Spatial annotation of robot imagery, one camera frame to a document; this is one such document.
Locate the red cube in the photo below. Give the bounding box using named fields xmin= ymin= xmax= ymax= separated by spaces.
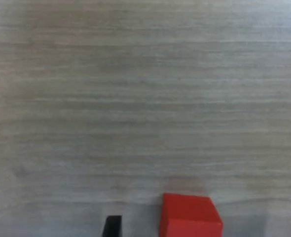
xmin=158 ymin=193 xmax=224 ymax=237

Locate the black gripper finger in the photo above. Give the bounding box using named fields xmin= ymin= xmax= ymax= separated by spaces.
xmin=101 ymin=215 xmax=123 ymax=237

